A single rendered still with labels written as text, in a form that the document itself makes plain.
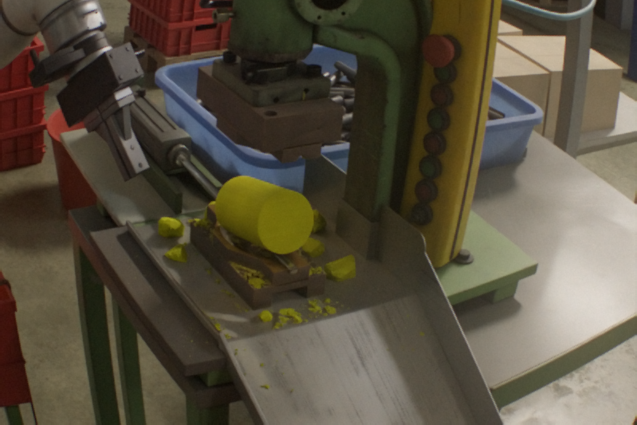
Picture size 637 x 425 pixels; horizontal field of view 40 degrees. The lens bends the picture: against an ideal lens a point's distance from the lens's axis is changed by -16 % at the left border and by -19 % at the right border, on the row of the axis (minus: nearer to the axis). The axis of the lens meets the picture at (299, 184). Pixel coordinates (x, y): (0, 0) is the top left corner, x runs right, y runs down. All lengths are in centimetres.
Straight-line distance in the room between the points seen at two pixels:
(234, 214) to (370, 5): 28
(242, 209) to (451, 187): 25
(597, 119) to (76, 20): 216
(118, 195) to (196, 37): 313
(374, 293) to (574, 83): 153
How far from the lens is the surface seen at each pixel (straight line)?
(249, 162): 137
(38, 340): 274
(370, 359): 112
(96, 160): 145
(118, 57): 117
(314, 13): 103
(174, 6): 435
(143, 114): 143
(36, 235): 327
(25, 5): 124
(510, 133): 163
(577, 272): 139
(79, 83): 121
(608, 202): 164
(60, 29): 120
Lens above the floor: 162
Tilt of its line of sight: 26 degrees down
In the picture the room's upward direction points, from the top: 5 degrees clockwise
